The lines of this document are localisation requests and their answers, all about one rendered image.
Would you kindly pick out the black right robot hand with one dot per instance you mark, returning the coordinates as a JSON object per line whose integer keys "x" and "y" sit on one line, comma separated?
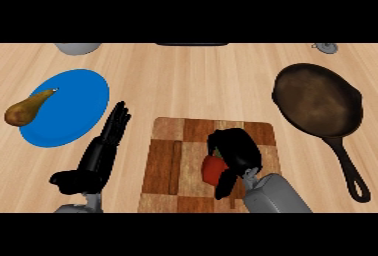
{"x": 240, "y": 146}

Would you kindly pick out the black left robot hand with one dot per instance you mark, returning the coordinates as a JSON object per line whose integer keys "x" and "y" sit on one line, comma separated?
{"x": 101, "y": 146}

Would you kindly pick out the red bell pepper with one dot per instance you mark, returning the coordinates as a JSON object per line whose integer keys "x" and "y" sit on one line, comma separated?
{"x": 213, "y": 170}

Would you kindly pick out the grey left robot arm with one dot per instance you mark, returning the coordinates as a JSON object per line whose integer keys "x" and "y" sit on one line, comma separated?
{"x": 82, "y": 204}

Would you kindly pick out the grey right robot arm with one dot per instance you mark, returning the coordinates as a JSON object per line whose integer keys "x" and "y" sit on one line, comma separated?
{"x": 274, "y": 195}

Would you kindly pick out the checkered wooden cutting board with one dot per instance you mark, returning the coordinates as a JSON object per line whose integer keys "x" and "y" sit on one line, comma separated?
{"x": 182, "y": 166}

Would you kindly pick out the dark cast iron pan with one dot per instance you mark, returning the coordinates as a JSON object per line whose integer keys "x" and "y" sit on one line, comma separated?
{"x": 320, "y": 106}

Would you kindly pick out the blue round plate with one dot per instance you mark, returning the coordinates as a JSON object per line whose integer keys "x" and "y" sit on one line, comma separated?
{"x": 69, "y": 110}

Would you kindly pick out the brown pear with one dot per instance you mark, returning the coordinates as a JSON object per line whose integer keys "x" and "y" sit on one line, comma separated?
{"x": 27, "y": 108}

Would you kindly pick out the grey rounded bowl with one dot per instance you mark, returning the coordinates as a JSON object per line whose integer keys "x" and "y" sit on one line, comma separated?
{"x": 78, "y": 48}

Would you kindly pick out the dark flat appliance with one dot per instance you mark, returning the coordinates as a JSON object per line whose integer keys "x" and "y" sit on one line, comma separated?
{"x": 193, "y": 44}

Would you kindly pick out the small grey fixture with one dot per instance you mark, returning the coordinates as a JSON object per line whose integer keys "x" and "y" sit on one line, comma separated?
{"x": 326, "y": 47}

